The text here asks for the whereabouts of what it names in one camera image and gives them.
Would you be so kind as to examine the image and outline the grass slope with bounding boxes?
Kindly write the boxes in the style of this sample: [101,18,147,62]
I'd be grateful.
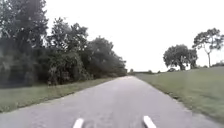
[134,65,224,124]

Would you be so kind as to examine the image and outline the tall thin tree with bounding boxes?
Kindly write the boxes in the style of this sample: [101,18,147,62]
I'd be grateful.
[192,27,224,69]

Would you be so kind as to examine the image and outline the grey asphalt path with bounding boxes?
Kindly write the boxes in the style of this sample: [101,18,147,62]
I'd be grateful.
[0,75,224,128]

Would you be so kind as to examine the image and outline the grass verge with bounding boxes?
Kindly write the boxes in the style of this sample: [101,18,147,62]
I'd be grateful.
[0,77,118,114]

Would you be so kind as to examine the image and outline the robot's own part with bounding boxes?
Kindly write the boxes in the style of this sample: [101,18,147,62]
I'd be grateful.
[72,117,85,128]
[142,115,157,128]

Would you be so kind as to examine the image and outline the row of dark trees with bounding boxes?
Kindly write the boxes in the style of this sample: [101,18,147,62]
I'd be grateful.
[0,0,128,89]

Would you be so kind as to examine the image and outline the round dark tree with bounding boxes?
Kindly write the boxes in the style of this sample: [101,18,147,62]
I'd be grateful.
[162,44,199,71]

